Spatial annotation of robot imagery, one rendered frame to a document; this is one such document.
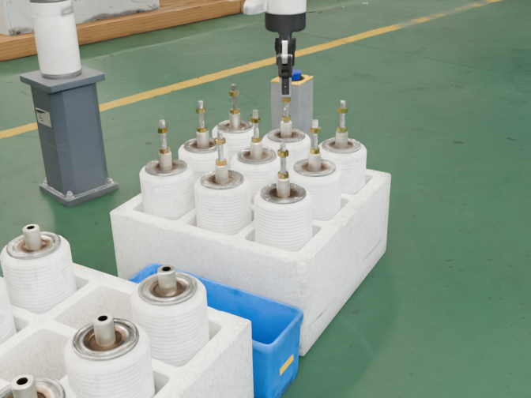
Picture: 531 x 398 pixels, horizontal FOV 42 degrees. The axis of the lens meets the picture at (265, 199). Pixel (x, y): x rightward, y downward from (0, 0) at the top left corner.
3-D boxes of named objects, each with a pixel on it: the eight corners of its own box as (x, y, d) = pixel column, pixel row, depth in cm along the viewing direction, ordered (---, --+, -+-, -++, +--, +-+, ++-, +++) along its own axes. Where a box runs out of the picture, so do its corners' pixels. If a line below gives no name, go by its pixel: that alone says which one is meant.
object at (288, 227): (318, 278, 122) (320, 186, 114) (300, 308, 114) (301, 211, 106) (268, 268, 126) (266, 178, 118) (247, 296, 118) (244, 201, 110)
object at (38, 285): (7, 356, 104) (-17, 253, 96) (53, 322, 112) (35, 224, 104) (54, 376, 100) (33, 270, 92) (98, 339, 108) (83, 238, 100)
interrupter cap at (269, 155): (245, 169, 122) (245, 165, 122) (230, 154, 128) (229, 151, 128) (284, 161, 125) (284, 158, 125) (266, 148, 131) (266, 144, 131)
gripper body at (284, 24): (306, 11, 121) (305, 64, 125) (306, 2, 128) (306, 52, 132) (263, 11, 121) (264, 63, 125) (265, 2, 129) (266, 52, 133)
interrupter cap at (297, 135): (310, 141, 134) (311, 138, 133) (274, 146, 132) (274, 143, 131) (297, 129, 140) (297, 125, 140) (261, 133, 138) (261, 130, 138)
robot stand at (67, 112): (39, 189, 175) (17, 74, 161) (88, 173, 184) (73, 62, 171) (68, 208, 165) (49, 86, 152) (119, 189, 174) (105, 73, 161)
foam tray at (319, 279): (119, 295, 131) (108, 212, 123) (227, 212, 161) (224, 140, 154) (303, 358, 114) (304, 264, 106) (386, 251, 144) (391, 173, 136)
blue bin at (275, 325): (118, 351, 116) (109, 291, 111) (159, 317, 124) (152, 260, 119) (272, 414, 102) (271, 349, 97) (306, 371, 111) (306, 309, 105)
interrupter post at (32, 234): (22, 249, 98) (17, 229, 96) (35, 242, 100) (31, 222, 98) (34, 253, 97) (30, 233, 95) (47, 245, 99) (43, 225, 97)
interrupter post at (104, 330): (91, 344, 78) (87, 321, 77) (105, 333, 80) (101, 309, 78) (107, 351, 77) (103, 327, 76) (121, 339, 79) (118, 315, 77)
